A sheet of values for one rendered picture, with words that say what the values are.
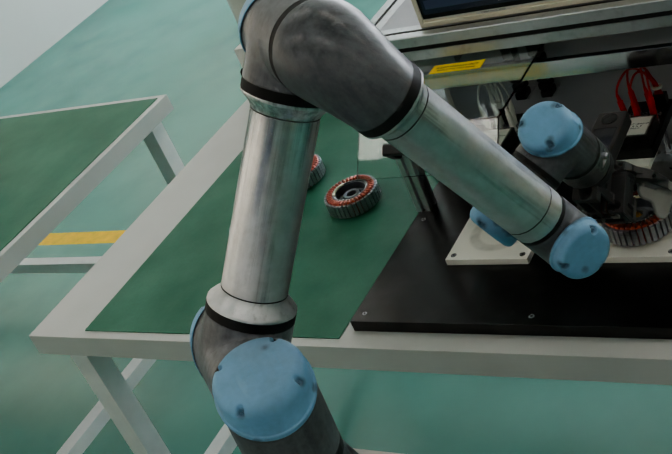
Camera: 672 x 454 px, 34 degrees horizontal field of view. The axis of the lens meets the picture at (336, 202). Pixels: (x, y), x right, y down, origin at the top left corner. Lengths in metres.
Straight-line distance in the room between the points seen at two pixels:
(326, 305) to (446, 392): 0.95
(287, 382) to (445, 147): 0.32
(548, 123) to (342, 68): 0.39
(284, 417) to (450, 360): 0.53
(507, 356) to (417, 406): 1.17
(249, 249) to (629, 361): 0.58
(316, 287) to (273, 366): 0.72
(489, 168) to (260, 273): 0.31
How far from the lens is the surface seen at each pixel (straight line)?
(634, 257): 1.72
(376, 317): 1.81
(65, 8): 7.29
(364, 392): 2.94
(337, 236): 2.11
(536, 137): 1.44
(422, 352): 1.74
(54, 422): 3.50
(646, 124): 1.76
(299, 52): 1.16
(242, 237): 1.33
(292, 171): 1.29
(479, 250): 1.85
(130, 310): 2.22
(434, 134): 1.20
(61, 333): 2.28
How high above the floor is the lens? 1.79
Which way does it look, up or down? 28 degrees down
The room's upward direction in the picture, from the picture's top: 24 degrees counter-clockwise
